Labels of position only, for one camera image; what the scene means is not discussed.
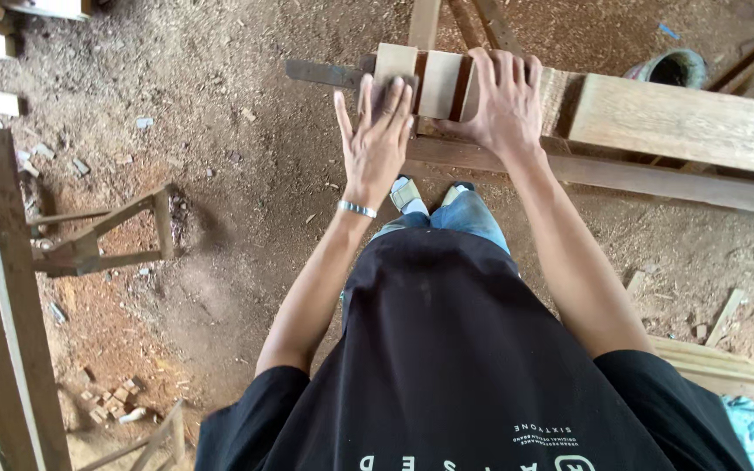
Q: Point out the person's right beige shoe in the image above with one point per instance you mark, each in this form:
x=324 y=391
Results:
x=454 y=193

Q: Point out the small wooden stool frame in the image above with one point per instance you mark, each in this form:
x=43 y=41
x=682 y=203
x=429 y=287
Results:
x=92 y=252

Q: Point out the thin wooden slat frame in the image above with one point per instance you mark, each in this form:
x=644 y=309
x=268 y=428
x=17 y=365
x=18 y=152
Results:
x=164 y=435

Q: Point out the pile of small wood blocks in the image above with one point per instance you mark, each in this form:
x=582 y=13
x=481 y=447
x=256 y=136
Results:
x=112 y=400

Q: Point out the person's right hand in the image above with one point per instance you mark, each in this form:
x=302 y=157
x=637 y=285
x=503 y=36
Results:
x=508 y=121

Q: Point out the notched wooden workpiece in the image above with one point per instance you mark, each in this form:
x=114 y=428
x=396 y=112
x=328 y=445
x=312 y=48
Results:
x=439 y=85

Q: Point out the person's beige shoe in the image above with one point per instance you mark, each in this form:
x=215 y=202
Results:
x=454 y=193
x=406 y=194

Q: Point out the grey round bucket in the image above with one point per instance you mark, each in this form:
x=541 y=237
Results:
x=675 y=69

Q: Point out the thick light wooden beam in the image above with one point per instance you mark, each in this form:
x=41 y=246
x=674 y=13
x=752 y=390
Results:
x=684 y=124

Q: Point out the grey-brown sandpaper piece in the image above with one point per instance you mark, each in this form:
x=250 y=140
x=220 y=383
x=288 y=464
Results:
x=378 y=111

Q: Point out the short loose wooden slat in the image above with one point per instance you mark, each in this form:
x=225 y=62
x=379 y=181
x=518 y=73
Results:
x=725 y=317

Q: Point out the person's left hand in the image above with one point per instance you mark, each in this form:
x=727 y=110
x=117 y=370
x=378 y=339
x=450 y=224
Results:
x=374 y=154

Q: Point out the tall wooden post frame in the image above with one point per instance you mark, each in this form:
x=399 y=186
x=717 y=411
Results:
x=10 y=294

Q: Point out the stack of light wooden planks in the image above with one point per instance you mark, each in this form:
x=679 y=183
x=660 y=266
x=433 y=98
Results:
x=724 y=369

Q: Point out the person's black t-shirt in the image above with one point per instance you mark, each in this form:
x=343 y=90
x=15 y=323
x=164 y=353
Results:
x=455 y=366

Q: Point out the person's blue jeans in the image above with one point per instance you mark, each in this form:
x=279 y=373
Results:
x=472 y=219

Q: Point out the small blue scrap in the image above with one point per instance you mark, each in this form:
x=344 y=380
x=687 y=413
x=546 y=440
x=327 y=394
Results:
x=668 y=31

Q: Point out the long brown wooden plank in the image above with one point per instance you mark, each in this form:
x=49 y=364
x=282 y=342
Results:
x=665 y=183

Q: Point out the light upright wooden slat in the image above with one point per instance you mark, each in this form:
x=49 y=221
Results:
x=424 y=23

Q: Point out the dark slanted wooden slat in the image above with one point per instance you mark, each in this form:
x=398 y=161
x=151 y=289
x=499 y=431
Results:
x=496 y=26

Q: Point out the dark flat metal bar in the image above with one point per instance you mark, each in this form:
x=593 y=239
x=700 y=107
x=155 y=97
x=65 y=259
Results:
x=321 y=73

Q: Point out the person's left beige shoe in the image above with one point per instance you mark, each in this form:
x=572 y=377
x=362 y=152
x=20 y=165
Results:
x=406 y=194

